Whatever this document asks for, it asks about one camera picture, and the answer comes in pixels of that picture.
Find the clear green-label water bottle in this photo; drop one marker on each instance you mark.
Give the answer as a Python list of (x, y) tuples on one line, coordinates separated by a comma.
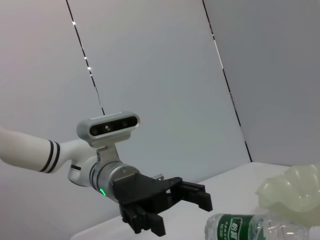
[(237, 226)]

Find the pale green wavy fruit plate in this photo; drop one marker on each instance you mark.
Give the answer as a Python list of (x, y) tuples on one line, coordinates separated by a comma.
[(292, 190)]

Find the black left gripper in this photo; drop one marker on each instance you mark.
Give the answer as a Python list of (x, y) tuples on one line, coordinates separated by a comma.
[(140, 192)]

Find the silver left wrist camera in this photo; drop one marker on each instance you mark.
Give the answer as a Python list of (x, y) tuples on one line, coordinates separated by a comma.
[(107, 127)]

